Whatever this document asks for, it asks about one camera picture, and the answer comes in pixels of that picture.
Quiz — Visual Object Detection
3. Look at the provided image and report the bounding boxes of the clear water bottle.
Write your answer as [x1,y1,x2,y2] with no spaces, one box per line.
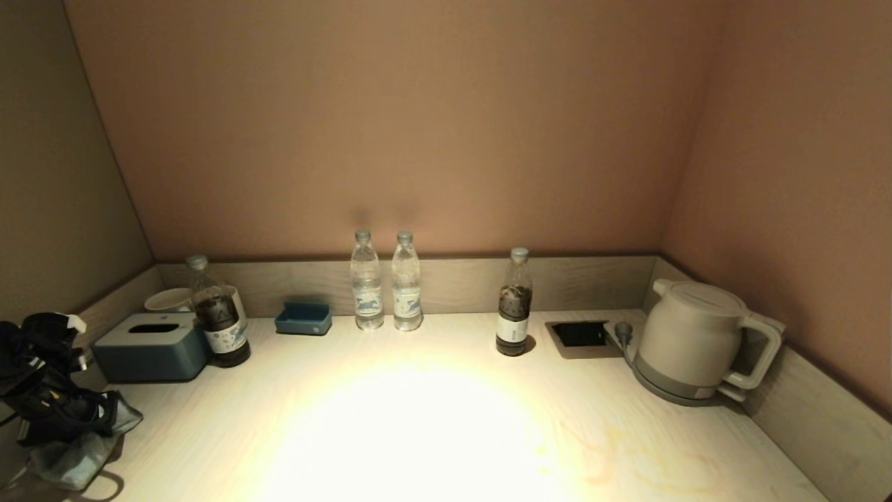
[391,231,424,332]
[350,229,385,330]

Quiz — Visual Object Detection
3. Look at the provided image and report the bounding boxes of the beige electric kettle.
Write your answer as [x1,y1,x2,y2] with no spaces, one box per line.
[636,279,785,400]

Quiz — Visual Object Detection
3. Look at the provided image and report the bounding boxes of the dark drink bottle patterned label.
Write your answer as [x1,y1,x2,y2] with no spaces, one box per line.
[185,255,252,368]

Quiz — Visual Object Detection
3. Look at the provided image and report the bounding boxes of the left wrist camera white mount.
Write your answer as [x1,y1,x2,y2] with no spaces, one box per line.
[21,312,88,374]

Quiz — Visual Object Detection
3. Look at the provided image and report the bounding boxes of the recessed black power socket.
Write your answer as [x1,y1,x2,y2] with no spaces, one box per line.
[545,319,624,360]

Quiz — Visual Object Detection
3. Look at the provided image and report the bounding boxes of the light blue-grey cleaning cloth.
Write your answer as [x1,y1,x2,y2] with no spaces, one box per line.
[26,390,144,490]

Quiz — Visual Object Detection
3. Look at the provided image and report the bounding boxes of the white ceramic cup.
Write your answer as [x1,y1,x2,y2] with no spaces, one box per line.
[144,288,193,314]

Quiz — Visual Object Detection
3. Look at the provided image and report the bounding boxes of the dark tea bottle white label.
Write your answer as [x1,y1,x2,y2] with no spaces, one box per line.
[495,247,534,357]

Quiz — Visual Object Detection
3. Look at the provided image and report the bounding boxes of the blue-grey tissue box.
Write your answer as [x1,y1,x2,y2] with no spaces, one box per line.
[92,312,211,383]

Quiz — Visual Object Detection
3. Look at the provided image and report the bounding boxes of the small blue tray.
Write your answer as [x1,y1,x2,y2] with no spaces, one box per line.
[275,301,333,336]

